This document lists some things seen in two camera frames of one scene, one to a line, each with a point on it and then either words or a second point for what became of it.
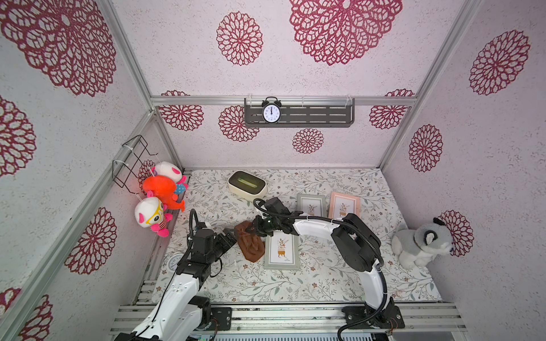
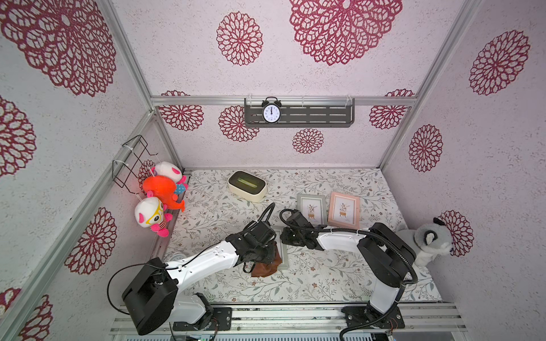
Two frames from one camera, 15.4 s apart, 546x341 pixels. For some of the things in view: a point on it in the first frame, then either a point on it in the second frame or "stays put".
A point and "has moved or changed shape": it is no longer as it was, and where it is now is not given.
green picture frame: [281, 251] has moved or changed shape
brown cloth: [252, 246] has moved or changed shape
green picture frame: [312, 204] stays put
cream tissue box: [247, 185] stays put
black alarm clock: [271, 112] stays put
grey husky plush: [416, 249] stays put
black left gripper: [228, 235] → [271, 249]
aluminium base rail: [420, 319] stays put
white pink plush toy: [173, 172] stays put
